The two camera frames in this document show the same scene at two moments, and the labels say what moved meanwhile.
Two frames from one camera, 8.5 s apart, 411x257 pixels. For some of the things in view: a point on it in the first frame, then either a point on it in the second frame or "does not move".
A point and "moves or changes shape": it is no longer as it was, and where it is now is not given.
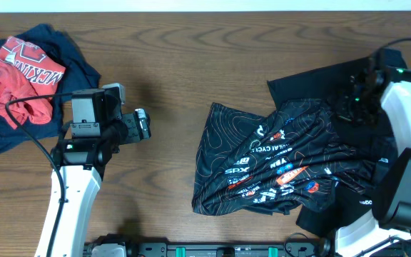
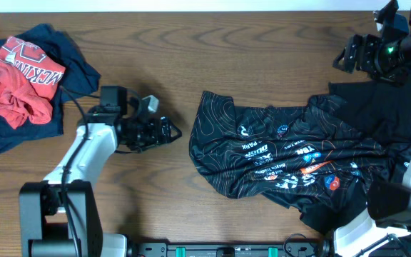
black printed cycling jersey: x=292 y=160 moves or changes shape
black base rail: x=316 y=248 does not move
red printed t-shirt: x=20 y=69 does not move
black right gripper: x=340 y=109 to x=371 y=44
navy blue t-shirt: x=80 y=73 does not move
